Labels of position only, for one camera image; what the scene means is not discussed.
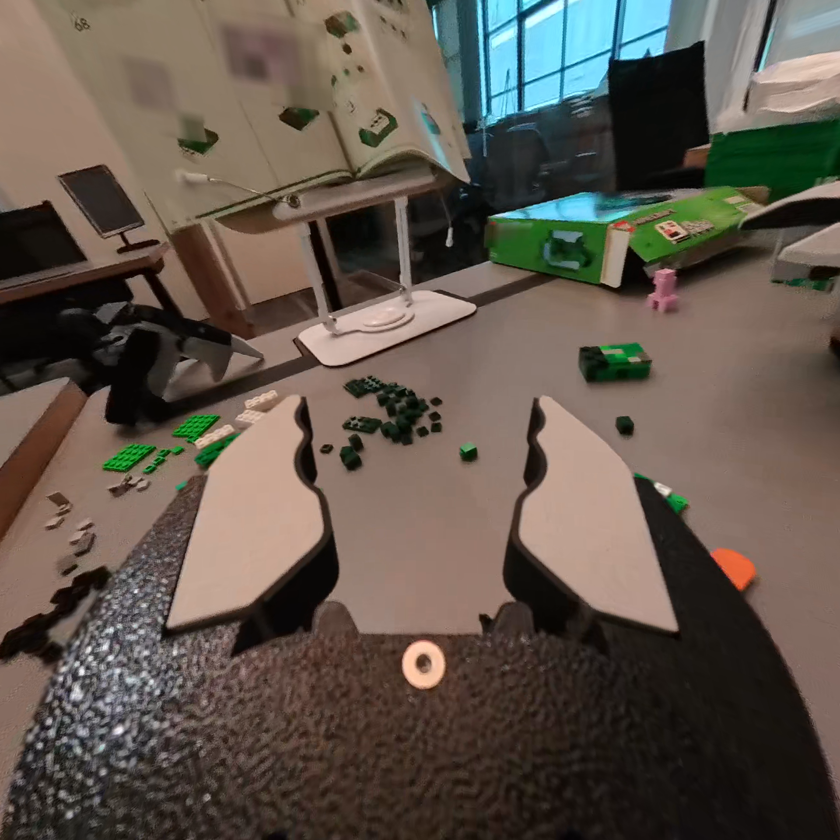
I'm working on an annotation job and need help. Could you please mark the black office chair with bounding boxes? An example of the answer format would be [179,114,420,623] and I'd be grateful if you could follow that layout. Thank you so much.
[607,41,711,193]

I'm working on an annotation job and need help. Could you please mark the group of grey lego tiles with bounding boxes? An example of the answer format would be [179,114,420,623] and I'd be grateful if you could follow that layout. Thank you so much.
[43,475,152,577]

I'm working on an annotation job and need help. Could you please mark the black monitor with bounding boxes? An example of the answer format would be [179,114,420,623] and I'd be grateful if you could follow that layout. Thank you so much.
[0,200,89,283]

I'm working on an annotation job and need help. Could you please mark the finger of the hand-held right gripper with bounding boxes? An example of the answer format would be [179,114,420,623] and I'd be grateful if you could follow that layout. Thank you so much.
[770,223,840,284]
[739,181,840,232]

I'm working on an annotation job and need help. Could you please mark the open instruction booklet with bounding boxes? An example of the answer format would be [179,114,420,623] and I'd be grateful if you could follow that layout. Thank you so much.
[29,0,473,232]

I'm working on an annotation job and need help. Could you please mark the orange brick separator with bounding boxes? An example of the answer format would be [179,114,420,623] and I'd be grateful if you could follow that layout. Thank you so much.
[710,547,757,593]

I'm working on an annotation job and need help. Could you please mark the grey table with wooden edge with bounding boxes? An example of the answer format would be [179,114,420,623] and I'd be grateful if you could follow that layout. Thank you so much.
[0,377,88,539]

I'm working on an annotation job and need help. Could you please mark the green cardboard lego box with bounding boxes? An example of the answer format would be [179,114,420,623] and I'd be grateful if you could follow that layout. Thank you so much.
[486,187,770,287]

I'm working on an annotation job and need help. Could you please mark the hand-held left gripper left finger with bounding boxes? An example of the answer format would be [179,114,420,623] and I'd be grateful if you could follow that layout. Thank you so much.
[164,394,341,656]

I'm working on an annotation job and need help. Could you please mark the white book stand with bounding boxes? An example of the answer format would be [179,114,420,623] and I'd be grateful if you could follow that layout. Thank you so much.
[174,164,478,366]

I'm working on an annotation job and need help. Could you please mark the green lego block assembly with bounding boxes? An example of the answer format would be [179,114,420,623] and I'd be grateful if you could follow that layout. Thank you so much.
[578,342,655,384]

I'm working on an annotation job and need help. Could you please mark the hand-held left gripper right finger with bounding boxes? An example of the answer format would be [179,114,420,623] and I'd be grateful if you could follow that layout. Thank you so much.
[504,395,681,654]

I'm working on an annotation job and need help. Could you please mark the pile of dark green bricks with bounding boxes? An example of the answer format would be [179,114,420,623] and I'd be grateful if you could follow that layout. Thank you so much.
[320,375,445,471]

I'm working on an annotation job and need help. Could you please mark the dark wooden desk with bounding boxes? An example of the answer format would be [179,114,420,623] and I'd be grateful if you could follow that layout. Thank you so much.
[0,241,185,316]

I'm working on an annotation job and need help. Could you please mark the pink lego pig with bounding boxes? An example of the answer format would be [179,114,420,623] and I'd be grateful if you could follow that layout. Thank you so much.
[646,268,681,315]

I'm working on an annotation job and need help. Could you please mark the tablet on stand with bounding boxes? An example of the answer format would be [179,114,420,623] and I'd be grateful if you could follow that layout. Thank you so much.
[58,164,161,256]

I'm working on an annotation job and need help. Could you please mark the grey office chair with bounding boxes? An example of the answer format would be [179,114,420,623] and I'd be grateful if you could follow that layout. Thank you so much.
[551,98,616,198]
[489,121,553,217]

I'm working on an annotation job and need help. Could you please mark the large grid window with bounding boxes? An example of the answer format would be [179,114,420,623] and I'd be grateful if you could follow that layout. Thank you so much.
[482,0,673,122]

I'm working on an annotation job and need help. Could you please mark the pile of bright green pieces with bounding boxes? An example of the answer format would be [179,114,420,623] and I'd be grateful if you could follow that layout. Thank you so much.
[101,413,242,493]

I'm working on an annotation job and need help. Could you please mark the wooden table with black legs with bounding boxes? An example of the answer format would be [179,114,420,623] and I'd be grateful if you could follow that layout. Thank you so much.
[167,197,421,340]

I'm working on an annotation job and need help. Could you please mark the pile of black lego pieces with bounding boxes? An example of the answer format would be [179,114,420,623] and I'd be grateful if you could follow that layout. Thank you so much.
[0,566,112,664]

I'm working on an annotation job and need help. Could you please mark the white paper bags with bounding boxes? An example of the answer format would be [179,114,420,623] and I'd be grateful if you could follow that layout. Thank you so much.
[748,54,840,135]

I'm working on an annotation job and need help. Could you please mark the green plastic bin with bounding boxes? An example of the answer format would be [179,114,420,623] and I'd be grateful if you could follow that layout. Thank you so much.
[705,126,840,206]

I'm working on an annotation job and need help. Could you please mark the green tiled lego plate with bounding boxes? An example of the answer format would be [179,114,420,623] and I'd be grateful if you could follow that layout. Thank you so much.
[633,472,690,516]

